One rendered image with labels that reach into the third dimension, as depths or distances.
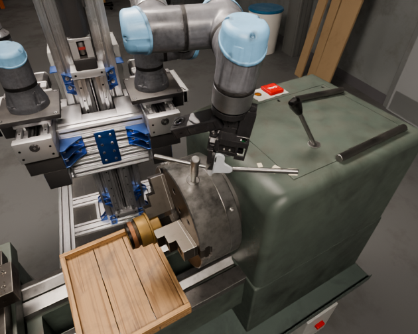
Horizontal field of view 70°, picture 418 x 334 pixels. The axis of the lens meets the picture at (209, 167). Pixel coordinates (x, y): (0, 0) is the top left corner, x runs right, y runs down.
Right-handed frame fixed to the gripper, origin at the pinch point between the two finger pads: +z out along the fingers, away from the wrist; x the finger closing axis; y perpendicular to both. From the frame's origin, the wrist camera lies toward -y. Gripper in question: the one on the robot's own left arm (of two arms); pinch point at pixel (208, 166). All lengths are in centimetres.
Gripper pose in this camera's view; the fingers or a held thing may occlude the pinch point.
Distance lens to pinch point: 72.0
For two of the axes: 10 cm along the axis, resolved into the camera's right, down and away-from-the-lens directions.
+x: 1.7, -7.6, 6.2
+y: 9.8, 2.0, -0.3
